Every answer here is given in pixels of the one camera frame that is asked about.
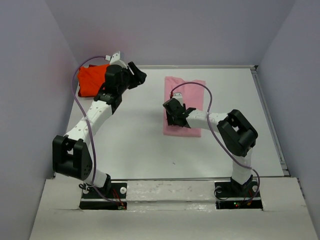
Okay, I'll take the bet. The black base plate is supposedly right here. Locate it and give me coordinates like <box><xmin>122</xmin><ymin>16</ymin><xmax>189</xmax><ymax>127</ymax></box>
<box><xmin>213</xmin><ymin>181</ymin><xmax>263</xmax><ymax>210</ymax></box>
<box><xmin>78</xmin><ymin>181</ymin><xmax>128</xmax><ymax>211</ymax></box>

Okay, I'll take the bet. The folded orange t shirt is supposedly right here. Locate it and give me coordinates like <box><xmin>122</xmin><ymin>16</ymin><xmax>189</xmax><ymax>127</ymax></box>
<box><xmin>77</xmin><ymin>64</ymin><xmax>109</xmax><ymax>98</ymax></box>

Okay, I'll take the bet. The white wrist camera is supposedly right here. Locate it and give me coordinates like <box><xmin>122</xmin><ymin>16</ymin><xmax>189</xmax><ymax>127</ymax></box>
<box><xmin>170</xmin><ymin>92</ymin><xmax>183</xmax><ymax>101</ymax></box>
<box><xmin>104</xmin><ymin>51</ymin><xmax>127</xmax><ymax>69</ymax></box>

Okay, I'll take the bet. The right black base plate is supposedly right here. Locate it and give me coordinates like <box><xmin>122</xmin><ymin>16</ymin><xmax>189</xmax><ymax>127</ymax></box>
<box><xmin>213</xmin><ymin>181</ymin><xmax>263</xmax><ymax>210</ymax></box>

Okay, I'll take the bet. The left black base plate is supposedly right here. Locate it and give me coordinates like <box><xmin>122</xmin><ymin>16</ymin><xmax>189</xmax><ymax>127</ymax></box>
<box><xmin>78</xmin><ymin>181</ymin><xmax>128</xmax><ymax>211</ymax></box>

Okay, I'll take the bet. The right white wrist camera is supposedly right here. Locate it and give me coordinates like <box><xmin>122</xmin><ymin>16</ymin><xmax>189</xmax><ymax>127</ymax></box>
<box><xmin>170</xmin><ymin>92</ymin><xmax>183</xmax><ymax>101</ymax></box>

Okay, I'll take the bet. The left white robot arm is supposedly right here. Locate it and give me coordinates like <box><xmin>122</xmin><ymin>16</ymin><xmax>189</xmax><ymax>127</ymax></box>
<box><xmin>52</xmin><ymin>61</ymin><xmax>147</xmax><ymax>198</ymax></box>

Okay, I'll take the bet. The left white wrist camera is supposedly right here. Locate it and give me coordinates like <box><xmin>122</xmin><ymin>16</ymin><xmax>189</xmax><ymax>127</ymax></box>
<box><xmin>104</xmin><ymin>51</ymin><xmax>127</xmax><ymax>69</ymax></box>

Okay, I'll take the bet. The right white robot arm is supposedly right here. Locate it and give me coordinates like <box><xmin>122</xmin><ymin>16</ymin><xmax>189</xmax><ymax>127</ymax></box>
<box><xmin>163</xmin><ymin>97</ymin><xmax>258</xmax><ymax>196</ymax></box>

